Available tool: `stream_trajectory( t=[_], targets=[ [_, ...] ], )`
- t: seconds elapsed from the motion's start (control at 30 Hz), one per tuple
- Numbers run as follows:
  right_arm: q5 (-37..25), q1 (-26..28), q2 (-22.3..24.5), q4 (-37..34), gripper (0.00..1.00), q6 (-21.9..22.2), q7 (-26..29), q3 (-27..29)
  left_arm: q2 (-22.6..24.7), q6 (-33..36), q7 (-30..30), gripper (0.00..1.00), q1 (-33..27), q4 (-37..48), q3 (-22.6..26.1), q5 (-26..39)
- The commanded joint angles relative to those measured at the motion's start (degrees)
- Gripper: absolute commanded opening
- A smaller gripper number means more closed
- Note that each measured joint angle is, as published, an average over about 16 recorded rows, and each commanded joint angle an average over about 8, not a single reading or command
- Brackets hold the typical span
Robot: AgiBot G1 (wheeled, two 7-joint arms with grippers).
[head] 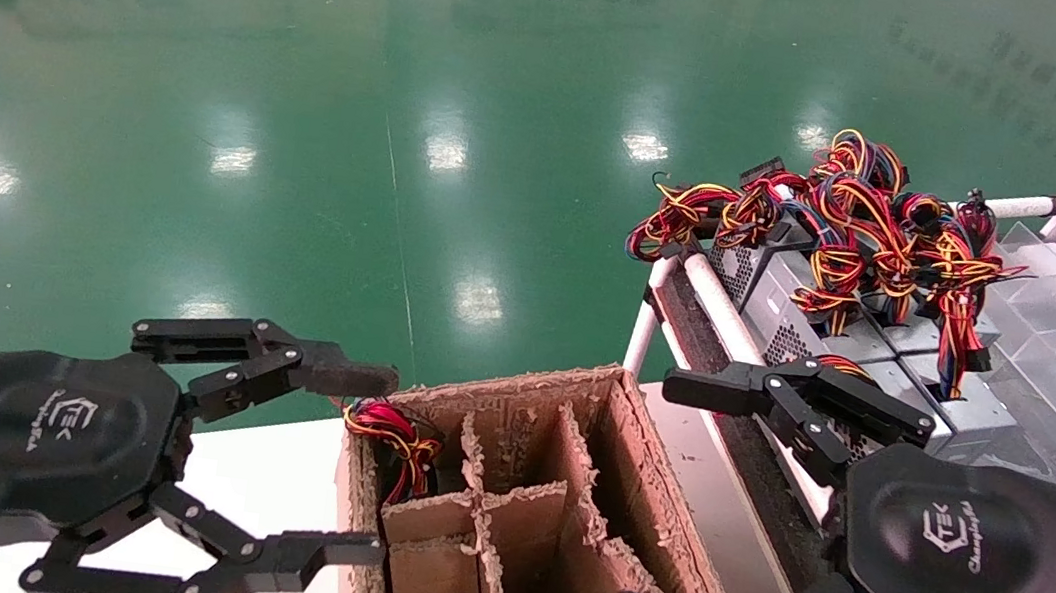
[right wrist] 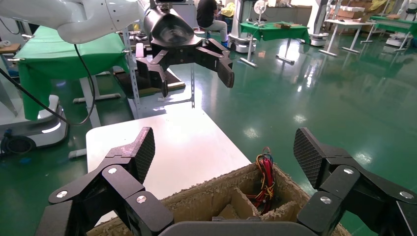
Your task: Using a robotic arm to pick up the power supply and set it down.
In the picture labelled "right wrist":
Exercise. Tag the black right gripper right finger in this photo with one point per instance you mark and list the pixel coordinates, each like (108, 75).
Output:
(342, 185)

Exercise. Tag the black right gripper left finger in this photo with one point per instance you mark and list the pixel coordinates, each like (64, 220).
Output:
(123, 182)

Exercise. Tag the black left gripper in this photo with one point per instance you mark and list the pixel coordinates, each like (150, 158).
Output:
(169, 29)

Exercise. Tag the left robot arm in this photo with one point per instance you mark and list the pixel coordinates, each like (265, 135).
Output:
(81, 19)

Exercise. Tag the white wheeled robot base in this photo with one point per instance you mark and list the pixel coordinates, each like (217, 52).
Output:
(318, 39)
(49, 127)
(241, 42)

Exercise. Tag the seated person in black shirt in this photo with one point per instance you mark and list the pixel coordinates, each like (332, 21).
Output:
(207, 13)

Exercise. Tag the yellow bag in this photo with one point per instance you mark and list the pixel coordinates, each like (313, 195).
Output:
(229, 9)

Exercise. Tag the worn cardboard box with dividers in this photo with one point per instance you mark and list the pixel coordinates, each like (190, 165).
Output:
(202, 202)

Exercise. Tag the white standing fan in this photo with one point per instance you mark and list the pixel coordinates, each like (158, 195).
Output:
(260, 6)

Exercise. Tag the table with green cloth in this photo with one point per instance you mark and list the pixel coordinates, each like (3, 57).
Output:
(65, 55)
(394, 25)
(277, 32)

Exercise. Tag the white table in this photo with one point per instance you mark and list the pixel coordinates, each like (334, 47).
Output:
(348, 22)

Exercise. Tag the stacked cardboard boxes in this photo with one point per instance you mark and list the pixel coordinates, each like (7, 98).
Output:
(350, 13)

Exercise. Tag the small wooden table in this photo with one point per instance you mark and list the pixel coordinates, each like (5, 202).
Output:
(9, 49)

